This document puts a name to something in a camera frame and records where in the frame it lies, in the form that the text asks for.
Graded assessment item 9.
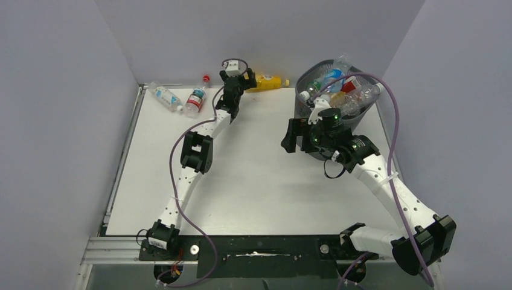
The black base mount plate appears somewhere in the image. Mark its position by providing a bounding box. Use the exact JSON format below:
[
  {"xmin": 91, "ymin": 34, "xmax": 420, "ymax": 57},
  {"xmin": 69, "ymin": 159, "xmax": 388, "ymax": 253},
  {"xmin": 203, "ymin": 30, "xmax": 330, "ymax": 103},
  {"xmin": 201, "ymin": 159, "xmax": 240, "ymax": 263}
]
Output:
[{"xmin": 138, "ymin": 234, "xmax": 362, "ymax": 279}]

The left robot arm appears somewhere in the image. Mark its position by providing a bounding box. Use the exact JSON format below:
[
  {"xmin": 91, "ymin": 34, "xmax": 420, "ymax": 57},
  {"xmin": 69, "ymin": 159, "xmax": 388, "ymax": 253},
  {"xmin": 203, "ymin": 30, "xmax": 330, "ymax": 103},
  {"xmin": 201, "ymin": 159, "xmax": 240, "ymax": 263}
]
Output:
[{"xmin": 146, "ymin": 68, "xmax": 257, "ymax": 253}]

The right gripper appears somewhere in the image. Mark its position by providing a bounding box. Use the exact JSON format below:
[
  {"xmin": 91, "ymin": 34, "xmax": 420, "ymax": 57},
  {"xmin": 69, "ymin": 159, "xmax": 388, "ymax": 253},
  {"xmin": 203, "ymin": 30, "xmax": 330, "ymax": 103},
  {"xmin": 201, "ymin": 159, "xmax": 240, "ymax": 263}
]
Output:
[{"xmin": 281, "ymin": 118, "xmax": 334, "ymax": 153}]

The aluminium frame rail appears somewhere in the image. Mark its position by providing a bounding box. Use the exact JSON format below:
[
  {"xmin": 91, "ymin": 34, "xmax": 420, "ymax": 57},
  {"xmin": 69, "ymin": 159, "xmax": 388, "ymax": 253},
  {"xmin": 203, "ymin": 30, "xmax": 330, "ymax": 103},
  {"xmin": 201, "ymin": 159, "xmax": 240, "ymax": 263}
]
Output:
[{"xmin": 75, "ymin": 236, "xmax": 427, "ymax": 289}]

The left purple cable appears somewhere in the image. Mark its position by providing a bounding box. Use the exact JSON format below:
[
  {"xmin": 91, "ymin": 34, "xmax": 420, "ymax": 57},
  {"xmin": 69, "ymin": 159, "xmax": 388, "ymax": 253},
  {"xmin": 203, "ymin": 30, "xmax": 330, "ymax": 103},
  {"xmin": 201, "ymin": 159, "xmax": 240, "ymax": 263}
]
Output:
[{"xmin": 155, "ymin": 58, "xmax": 249, "ymax": 289}]

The red cap bottle blue-red label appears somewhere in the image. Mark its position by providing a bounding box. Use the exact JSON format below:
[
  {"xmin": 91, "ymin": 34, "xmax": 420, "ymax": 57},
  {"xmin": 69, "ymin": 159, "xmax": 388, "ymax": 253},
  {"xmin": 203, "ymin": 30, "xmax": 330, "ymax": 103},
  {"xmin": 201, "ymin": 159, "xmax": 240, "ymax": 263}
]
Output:
[{"xmin": 184, "ymin": 75, "xmax": 210, "ymax": 118}]

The green tinted bottle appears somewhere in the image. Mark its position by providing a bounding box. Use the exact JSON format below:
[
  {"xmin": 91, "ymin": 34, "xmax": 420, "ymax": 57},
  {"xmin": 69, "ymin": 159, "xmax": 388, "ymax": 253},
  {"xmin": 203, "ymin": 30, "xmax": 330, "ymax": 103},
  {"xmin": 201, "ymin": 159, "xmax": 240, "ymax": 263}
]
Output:
[{"xmin": 299, "ymin": 80, "xmax": 322, "ymax": 102}]

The clear crushed bottle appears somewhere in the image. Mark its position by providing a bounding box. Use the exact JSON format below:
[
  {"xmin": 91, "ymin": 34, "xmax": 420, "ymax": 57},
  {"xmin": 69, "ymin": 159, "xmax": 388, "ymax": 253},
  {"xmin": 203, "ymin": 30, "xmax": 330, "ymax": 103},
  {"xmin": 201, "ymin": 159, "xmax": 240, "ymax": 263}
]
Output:
[{"xmin": 341, "ymin": 83, "xmax": 385, "ymax": 118}]

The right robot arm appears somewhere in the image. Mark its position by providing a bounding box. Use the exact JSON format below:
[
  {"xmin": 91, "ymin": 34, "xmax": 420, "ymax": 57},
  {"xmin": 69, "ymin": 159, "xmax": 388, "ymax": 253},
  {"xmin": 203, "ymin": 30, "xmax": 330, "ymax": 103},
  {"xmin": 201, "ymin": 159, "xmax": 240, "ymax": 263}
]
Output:
[{"xmin": 281, "ymin": 108, "xmax": 456, "ymax": 276}]

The grey mesh waste bin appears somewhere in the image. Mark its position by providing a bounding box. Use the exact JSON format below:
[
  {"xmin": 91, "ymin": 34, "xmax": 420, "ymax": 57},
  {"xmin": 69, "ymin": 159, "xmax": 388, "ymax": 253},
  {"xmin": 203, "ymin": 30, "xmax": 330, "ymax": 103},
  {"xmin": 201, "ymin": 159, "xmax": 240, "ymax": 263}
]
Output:
[{"xmin": 295, "ymin": 59, "xmax": 379, "ymax": 162}]

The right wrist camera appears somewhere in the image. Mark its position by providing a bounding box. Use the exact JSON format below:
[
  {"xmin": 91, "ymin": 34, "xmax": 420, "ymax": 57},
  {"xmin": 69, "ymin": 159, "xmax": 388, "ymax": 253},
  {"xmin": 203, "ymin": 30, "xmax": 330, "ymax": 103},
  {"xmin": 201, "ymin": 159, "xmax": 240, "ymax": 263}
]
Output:
[{"xmin": 307, "ymin": 97, "xmax": 331, "ymax": 125}]

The amber tea bottle red label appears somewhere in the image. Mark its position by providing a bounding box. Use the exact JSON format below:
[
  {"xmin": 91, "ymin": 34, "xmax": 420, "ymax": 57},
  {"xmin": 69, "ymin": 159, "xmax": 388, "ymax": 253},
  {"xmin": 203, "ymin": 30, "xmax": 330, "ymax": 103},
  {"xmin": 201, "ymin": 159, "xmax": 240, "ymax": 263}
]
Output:
[{"xmin": 330, "ymin": 76, "xmax": 361, "ymax": 108}]

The clear bottle white blue label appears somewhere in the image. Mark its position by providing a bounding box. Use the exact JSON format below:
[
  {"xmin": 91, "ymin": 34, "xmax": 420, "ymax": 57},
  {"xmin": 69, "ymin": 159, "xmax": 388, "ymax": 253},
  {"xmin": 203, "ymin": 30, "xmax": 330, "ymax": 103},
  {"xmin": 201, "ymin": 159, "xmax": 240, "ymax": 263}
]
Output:
[{"xmin": 147, "ymin": 82, "xmax": 184, "ymax": 113}]

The yellow juice bottle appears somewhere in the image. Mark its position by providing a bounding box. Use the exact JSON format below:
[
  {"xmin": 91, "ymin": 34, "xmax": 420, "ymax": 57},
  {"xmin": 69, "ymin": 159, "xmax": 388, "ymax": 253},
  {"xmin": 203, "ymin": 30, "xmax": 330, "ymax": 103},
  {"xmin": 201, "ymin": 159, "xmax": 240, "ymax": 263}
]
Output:
[{"xmin": 247, "ymin": 74, "xmax": 290, "ymax": 92}]

